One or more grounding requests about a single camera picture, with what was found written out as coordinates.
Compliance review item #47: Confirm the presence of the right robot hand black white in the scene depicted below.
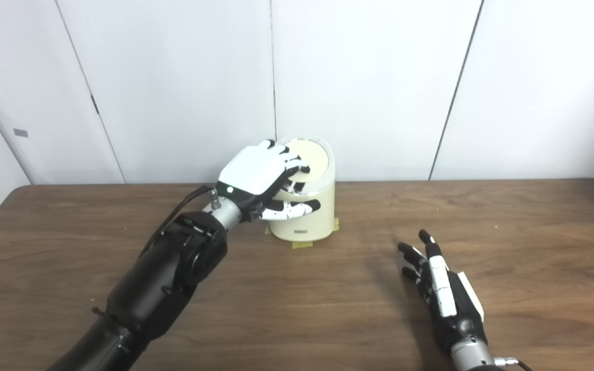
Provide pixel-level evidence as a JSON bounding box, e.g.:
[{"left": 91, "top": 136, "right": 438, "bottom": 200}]
[{"left": 398, "top": 229, "right": 485, "bottom": 356}]

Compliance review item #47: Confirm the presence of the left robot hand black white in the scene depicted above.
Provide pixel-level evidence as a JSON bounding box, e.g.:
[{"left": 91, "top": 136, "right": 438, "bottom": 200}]
[{"left": 217, "top": 139, "right": 322, "bottom": 222}]

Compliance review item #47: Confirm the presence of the round cream bin lid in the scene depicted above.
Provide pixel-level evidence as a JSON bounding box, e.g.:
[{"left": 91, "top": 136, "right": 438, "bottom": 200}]
[{"left": 279, "top": 138, "right": 330, "bottom": 181}]

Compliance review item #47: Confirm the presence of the cream-colored bin body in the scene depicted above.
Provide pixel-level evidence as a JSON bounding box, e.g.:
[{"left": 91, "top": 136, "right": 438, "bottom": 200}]
[{"left": 266, "top": 134, "right": 336, "bottom": 242}]

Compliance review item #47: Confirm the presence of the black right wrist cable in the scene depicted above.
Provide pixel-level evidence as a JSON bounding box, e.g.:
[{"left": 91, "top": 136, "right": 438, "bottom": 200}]
[{"left": 493, "top": 357, "right": 535, "bottom": 371}]

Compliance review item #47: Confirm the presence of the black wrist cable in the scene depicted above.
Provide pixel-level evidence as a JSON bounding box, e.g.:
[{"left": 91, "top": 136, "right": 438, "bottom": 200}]
[
  {"left": 493, "top": 357, "right": 535, "bottom": 371},
  {"left": 140, "top": 184, "right": 220, "bottom": 253}
]

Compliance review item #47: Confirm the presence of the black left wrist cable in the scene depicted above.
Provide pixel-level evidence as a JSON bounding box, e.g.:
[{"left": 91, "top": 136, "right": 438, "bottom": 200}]
[{"left": 140, "top": 184, "right": 220, "bottom": 253}]

